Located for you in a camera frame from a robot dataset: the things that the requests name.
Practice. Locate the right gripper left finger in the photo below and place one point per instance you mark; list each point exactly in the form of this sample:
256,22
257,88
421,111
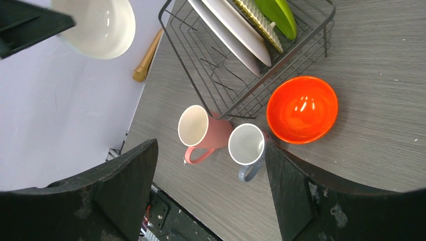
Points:
106,202

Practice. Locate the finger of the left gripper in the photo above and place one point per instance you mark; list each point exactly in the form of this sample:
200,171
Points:
24,25

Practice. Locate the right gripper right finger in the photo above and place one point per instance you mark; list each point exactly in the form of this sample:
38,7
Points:
314,204

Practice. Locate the white bowl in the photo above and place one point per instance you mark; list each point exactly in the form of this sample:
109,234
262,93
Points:
104,29

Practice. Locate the grey mug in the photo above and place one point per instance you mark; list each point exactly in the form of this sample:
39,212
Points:
247,147

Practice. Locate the orange bowl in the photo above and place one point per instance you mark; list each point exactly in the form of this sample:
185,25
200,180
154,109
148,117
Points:
302,110

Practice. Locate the pink mug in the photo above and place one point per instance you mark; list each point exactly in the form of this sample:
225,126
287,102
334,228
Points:
202,133

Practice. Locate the black wire dish rack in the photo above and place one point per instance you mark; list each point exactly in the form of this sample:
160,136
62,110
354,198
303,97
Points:
232,68

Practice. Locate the small plate with red characters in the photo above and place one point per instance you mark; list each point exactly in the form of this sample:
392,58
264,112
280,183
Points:
227,38

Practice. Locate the lime green plate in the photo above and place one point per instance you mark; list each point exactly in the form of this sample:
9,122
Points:
279,12

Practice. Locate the woven bamboo tray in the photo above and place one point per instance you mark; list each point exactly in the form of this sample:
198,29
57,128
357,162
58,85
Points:
264,27

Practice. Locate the wooden rolling pin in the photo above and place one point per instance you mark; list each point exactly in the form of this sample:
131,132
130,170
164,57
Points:
141,71

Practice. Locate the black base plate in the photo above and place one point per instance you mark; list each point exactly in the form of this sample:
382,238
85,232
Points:
166,219

